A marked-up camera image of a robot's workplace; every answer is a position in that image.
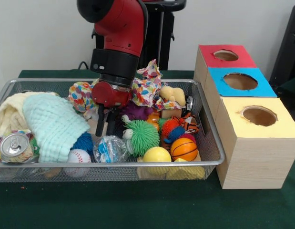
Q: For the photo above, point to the purple spiky toy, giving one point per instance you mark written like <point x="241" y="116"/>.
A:
<point x="137" y="111"/>

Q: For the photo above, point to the mint green cloth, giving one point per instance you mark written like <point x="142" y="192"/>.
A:
<point x="56" y="124"/>

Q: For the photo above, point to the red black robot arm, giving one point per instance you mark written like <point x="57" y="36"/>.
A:
<point x="121" y="35"/>

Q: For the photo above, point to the cream knitted cloth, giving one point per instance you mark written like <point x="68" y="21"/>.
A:
<point x="11" y="112"/>

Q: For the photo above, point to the large green spiky ball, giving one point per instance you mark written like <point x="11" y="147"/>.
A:
<point x="143" y="137"/>

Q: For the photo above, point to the crushed silver can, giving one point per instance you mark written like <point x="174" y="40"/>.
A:
<point x="16" y="148"/>

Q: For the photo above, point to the orange basketball toy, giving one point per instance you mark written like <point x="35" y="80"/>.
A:
<point x="184" y="149"/>

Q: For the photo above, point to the blue spiky ball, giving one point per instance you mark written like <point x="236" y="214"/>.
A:
<point x="84" y="143"/>

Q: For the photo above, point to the wooden box with three holes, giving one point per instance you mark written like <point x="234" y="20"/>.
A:
<point x="257" y="162"/>

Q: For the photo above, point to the dark green tablecloth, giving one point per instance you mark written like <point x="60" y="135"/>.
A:
<point x="290" y="86"/>
<point x="137" y="205"/>

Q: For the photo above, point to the plain wooden block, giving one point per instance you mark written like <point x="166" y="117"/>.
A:
<point x="93" y="125"/>

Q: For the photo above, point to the clear bottle with blue label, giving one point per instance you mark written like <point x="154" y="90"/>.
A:
<point x="111" y="149"/>

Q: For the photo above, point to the colourful polka dot cloth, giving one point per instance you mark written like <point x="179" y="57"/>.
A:
<point x="145" y="91"/>

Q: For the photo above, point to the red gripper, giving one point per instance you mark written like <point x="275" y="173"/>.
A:
<point x="109" y="96"/>

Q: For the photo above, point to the black chair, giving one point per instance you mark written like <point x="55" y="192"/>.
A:
<point x="287" y="47"/>

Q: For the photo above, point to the white baseball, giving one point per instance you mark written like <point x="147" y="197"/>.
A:
<point x="78" y="156"/>

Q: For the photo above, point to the silver mesh bin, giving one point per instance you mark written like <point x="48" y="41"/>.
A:
<point x="54" y="173"/>

